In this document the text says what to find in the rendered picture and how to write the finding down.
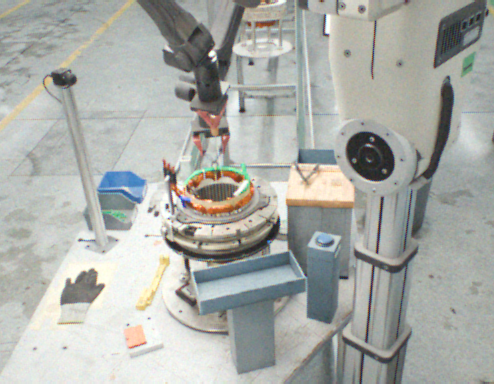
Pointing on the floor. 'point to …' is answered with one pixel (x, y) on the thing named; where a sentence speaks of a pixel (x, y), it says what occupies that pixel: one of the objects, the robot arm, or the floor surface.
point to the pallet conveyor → (264, 98)
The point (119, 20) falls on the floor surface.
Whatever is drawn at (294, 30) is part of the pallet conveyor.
